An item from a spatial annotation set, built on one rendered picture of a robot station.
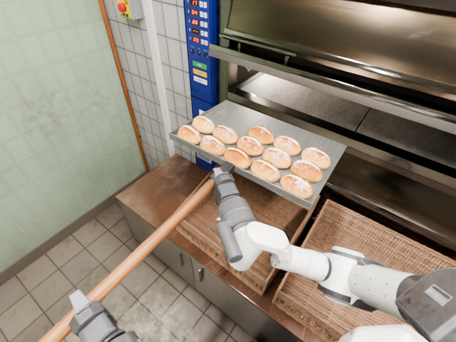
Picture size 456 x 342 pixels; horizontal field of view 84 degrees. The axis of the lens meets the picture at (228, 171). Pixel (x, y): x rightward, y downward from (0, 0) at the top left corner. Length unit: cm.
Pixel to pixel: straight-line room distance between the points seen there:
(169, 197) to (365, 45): 121
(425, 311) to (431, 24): 74
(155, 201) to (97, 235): 82
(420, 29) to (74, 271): 223
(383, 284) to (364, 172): 66
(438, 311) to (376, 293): 16
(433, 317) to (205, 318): 149
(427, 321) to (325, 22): 85
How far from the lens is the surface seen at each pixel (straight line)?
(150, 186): 165
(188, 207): 69
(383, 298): 62
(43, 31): 173
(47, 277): 225
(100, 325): 57
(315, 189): 81
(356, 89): 88
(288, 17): 106
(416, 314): 52
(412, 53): 97
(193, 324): 183
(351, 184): 123
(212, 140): 85
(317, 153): 86
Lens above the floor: 177
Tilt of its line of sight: 45 degrees down
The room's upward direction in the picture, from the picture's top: 2 degrees clockwise
